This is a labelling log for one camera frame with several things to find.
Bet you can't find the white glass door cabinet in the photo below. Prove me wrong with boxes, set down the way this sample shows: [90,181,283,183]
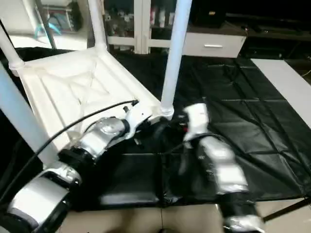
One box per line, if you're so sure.
[102,0,195,55]

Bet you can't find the black work mat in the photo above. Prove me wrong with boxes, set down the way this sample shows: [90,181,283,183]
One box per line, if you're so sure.
[0,46,311,209]

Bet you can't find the white flat board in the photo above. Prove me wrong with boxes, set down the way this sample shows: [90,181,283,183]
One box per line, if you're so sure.
[250,58,311,127]

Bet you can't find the white framed glass door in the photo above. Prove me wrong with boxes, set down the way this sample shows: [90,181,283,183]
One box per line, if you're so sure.
[10,0,95,49]

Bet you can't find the white plastic table top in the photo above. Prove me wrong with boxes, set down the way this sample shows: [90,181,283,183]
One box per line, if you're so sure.
[10,48,174,166]

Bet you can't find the black stand leg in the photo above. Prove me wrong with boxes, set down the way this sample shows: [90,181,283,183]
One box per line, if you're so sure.
[265,197,311,221]

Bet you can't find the white drawer unit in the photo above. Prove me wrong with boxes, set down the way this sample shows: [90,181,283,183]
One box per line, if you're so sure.
[182,32,247,59]

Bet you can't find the colourful toy box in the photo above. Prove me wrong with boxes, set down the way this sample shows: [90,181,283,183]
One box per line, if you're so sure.
[41,5,81,34]

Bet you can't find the white plastic table leg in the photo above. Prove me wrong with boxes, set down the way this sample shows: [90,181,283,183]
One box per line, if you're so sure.
[0,19,25,71]
[159,0,193,117]
[87,0,108,51]
[0,63,61,166]

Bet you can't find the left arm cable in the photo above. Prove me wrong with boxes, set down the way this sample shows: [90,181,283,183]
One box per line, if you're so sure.
[0,100,139,204]

